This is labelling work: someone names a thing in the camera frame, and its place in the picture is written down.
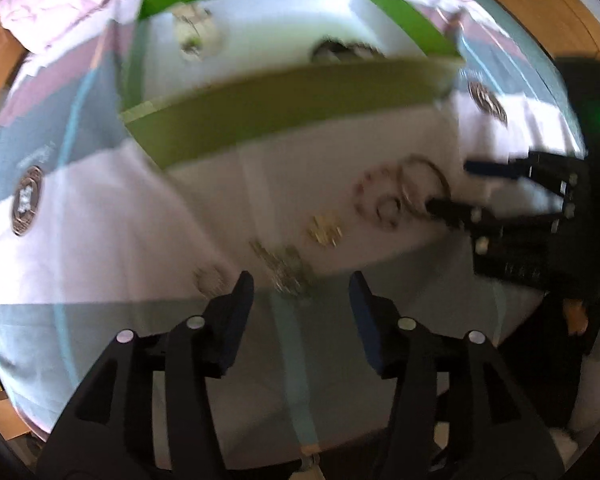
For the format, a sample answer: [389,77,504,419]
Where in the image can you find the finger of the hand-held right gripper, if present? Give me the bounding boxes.
[426,198,567,239]
[464,151,579,202]

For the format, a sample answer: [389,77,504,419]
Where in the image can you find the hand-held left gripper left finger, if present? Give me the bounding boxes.
[36,270,255,480]

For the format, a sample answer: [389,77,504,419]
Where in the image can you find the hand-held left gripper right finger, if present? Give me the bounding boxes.
[348,270,566,480]

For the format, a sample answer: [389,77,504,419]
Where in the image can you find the small silver jewelry piece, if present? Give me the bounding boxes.
[192,264,231,297]

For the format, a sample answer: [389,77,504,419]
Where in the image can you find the large metal bangle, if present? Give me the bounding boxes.
[397,154,452,217]

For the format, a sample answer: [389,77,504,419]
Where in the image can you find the green cardboard box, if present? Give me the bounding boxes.
[117,0,468,173]

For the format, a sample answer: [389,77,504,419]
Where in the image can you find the gold jewelry piece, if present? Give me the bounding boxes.
[307,212,343,248]

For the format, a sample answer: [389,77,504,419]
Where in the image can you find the person's right hand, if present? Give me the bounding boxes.
[561,297,590,337]

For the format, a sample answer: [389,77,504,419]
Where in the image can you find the printed bed sheet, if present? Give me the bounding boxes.
[0,0,593,461]

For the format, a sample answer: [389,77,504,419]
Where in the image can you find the black wrist watch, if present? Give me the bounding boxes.
[310,37,386,64]

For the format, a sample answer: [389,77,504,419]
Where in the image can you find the white wrist watch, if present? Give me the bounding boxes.
[172,2,228,63]

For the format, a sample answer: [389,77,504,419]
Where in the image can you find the pale pink duvet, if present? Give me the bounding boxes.
[0,0,151,56]

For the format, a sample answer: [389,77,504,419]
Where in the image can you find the silver chain bracelet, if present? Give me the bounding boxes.
[250,240,316,302]

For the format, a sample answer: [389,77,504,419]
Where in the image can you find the small dark ring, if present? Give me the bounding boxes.
[372,194,406,231]

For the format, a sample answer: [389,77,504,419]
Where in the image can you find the pink beaded bracelet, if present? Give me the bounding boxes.
[352,166,401,223]

